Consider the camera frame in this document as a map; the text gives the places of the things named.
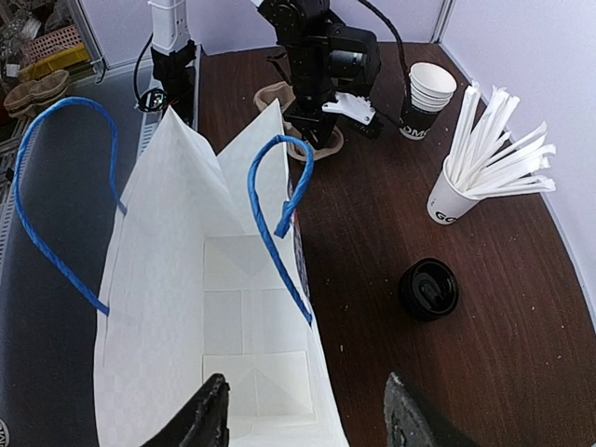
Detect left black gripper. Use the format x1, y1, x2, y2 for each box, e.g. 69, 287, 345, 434
283, 101, 337, 149

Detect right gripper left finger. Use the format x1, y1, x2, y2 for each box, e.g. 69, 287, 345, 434
142, 373, 230, 447

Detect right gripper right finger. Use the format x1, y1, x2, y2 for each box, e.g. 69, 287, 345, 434
382, 371, 481, 447

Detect cardboard cup carrier tray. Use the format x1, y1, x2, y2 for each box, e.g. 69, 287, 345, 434
253, 81, 345, 162

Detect stack of paper cups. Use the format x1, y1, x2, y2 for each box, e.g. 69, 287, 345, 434
399, 61, 457, 141

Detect stack of black lids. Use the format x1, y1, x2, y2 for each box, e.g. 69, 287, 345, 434
398, 258, 460, 322

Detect checkered paper takeout bag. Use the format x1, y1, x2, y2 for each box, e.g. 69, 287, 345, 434
20, 102, 347, 446

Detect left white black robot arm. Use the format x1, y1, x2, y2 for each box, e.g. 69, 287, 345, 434
137, 1, 382, 150

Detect white cup holding straws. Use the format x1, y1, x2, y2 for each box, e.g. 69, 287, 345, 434
427, 156, 481, 225

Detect bundle of wrapped white straws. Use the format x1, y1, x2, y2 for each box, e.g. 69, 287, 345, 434
441, 81, 557, 200

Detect yellow plastic crate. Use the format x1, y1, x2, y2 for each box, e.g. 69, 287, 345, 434
19, 44, 90, 82

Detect stacked spare cup carriers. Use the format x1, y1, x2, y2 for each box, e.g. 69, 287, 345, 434
4, 70, 70, 119

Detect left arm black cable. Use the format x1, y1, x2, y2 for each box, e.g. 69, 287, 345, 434
360, 0, 413, 127

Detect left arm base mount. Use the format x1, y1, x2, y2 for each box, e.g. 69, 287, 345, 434
133, 35, 201, 129

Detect right aluminium corner post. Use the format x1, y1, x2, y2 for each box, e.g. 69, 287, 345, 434
430, 0, 455, 44

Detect aluminium corner post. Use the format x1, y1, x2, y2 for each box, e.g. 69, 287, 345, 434
430, 0, 455, 44
67, 0, 107, 76

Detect left aluminium corner post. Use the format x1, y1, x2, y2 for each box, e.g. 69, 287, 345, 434
67, 0, 107, 76

